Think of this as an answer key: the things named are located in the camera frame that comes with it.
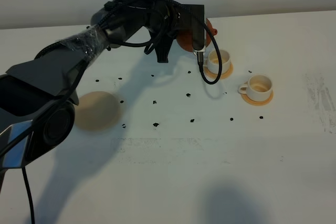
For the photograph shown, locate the near orange cup coaster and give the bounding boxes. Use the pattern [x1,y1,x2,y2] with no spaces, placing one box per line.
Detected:
[241,89,275,107]

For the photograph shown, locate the far white teacup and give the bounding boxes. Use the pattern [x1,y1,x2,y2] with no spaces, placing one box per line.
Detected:
[205,49,231,74]

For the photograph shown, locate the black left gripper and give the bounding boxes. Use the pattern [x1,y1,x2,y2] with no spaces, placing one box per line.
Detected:
[112,0,185,63]

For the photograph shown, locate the beige round teapot coaster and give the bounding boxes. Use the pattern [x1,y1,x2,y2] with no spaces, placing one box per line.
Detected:
[75,91,122,132]

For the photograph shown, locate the black left camera cable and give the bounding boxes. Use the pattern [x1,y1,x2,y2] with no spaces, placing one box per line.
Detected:
[97,0,224,85]

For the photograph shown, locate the near white teacup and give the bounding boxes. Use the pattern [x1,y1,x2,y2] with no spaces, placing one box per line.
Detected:
[238,74,273,102]

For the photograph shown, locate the white teacup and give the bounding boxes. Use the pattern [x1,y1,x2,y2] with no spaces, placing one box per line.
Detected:
[238,74,273,102]
[205,49,231,74]

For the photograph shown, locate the brown clay teapot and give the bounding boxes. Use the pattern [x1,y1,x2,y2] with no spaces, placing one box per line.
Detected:
[176,19,217,52]

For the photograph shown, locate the orange cup coaster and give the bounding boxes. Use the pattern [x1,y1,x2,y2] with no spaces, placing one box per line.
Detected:
[203,63,234,79]
[241,89,275,107]

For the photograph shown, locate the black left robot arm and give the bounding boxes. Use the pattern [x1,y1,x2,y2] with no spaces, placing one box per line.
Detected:
[1,0,183,175]

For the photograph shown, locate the far orange cup coaster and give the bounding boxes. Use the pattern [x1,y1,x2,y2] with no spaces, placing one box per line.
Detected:
[203,63,234,79]

